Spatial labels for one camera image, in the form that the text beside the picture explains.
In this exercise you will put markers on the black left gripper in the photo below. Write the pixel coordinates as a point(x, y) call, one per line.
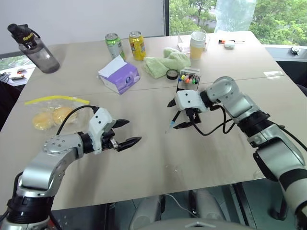
point(109, 141)

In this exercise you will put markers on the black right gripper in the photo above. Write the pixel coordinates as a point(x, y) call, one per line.
point(193, 115)

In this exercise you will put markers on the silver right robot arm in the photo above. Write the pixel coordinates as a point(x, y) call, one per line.
point(263, 134)

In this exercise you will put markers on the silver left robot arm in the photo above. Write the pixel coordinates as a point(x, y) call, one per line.
point(48, 165)

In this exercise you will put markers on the black pen with blue grip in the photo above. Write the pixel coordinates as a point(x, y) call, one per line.
point(171, 123)

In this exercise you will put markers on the box of coloured markers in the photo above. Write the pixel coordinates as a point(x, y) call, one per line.
point(182, 86)

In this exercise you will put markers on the black tape roll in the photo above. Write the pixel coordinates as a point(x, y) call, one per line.
point(168, 76)

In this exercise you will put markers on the light green towel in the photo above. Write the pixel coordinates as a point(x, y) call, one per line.
point(163, 62)

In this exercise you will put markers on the purple white tissue box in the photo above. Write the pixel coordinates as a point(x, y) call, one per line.
point(122, 76)

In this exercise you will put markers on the round yellow cake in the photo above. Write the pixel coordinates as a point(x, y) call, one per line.
point(42, 121)
point(62, 114)

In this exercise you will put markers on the clear acrylic box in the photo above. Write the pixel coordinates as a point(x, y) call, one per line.
point(183, 45)

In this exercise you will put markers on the yellow cup with white lid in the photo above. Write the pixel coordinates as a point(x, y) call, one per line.
point(197, 48)

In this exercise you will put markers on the yellow drink can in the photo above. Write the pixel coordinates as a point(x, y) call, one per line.
point(138, 46)

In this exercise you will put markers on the grey rounded shape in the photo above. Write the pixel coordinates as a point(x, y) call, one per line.
point(145, 213)
point(208, 203)

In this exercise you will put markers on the zip bag with yellow seal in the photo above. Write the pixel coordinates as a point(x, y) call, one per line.
point(45, 103)

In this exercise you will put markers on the small white case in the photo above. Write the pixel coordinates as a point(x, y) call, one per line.
point(229, 44)

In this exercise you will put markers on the green drink can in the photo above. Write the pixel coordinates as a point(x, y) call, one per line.
point(116, 48)

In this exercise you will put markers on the black table leg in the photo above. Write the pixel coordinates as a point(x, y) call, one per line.
point(243, 203)

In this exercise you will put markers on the grey robot torso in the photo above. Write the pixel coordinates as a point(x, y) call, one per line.
point(192, 225)

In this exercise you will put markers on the clear plastic sheet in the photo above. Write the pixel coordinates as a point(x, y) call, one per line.
point(233, 14)

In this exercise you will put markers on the grey sports water bottle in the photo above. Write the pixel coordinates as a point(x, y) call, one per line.
point(38, 55)

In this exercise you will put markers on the small items on sill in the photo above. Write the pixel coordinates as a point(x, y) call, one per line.
point(18, 74)

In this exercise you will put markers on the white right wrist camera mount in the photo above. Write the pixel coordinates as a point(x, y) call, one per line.
point(189, 99)

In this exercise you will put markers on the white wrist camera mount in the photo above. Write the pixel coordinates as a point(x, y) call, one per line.
point(189, 99)
point(100, 122)

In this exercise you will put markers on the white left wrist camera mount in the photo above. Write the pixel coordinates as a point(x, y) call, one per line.
point(100, 122)

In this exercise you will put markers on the dark window frame post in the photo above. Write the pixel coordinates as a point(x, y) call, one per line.
point(166, 16)

